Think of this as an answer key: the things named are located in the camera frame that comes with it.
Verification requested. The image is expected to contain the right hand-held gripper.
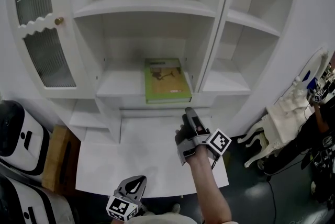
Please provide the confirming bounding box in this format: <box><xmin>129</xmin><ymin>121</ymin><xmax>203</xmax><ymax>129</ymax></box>
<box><xmin>174</xmin><ymin>107</ymin><xmax>232</xmax><ymax>166</ymax></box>

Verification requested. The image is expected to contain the brown cardboard box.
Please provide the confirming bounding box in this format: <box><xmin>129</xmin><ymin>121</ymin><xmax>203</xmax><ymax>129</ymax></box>
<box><xmin>41</xmin><ymin>125</ymin><xmax>82</xmax><ymax>196</ymax></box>

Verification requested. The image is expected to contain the black floor cable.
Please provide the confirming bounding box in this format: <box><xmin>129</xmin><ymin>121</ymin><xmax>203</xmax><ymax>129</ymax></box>
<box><xmin>265</xmin><ymin>160</ymin><xmax>312</xmax><ymax>224</ymax></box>

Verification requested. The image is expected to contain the blue cloth item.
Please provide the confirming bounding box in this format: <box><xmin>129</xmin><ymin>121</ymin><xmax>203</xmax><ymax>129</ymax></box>
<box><xmin>302</xmin><ymin>71</ymin><xmax>319</xmax><ymax>87</ymax></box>

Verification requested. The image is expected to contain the person's right forearm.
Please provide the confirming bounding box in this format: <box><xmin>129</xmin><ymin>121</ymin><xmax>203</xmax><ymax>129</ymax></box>
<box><xmin>187</xmin><ymin>148</ymin><xmax>233</xmax><ymax>224</ymax></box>

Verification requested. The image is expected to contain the white shelf cabinet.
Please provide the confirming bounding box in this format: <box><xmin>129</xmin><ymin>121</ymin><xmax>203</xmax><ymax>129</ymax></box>
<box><xmin>5</xmin><ymin>0</ymin><xmax>302</xmax><ymax>197</ymax></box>

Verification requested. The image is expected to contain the white black rounded machine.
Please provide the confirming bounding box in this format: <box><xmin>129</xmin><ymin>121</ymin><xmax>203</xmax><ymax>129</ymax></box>
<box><xmin>0</xmin><ymin>99</ymin><xmax>52</xmax><ymax>176</ymax></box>
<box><xmin>0</xmin><ymin>178</ymin><xmax>76</xmax><ymax>224</ymax></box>

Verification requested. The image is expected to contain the white ornate chair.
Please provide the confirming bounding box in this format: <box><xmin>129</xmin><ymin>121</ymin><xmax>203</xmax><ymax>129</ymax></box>
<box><xmin>237</xmin><ymin>46</ymin><xmax>329</xmax><ymax>169</ymax></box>

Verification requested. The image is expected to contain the person's light shirt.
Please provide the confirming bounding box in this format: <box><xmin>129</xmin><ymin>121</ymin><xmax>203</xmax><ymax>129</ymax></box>
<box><xmin>130</xmin><ymin>214</ymin><xmax>199</xmax><ymax>224</ymax></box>

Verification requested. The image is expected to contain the black patterned bag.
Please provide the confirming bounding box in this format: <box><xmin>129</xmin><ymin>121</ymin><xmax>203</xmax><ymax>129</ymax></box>
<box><xmin>300</xmin><ymin>136</ymin><xmax>335</xmax><ymax>203</ymax></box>

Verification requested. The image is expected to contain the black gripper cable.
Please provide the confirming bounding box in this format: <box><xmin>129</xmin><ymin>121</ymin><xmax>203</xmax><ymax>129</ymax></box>
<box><xmin>208</xmin><ymin>154</ymin><xmax>220</xmax><ymax>170</ymax></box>

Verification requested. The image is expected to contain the white cable bundle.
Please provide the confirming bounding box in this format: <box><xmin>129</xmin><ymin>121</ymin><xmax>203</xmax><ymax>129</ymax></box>
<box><xmin>287</xmin><ymin>217</ymin><xmax>309</xmax><ymax>224</ymax></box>

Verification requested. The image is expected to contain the green cover book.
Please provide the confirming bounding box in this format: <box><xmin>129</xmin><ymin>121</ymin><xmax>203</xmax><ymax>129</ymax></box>
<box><xmin>144</xmin><ymin>57</ymin><xmax>193</xmax><ymax>105</ymax></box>

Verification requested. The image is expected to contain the white shelf compartment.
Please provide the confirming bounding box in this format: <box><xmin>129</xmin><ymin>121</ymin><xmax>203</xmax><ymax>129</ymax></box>
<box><xmin>73</xmin><ymin>0</ymin><xmax>217</xmax><ymax>100</ymax></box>

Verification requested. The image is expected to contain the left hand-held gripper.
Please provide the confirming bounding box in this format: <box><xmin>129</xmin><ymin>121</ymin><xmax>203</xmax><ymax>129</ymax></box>
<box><xmin>106</xmin><ymin>175</ymin><xmax>148</xmax><ymax>222</ymax></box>

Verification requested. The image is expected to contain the white glass cabinet door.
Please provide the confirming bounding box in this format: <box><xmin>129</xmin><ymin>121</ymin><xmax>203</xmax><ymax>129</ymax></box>
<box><xmin>6</xmin><ymin>0</ymin><xmax>88</xmax><ymax>99</ymax></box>

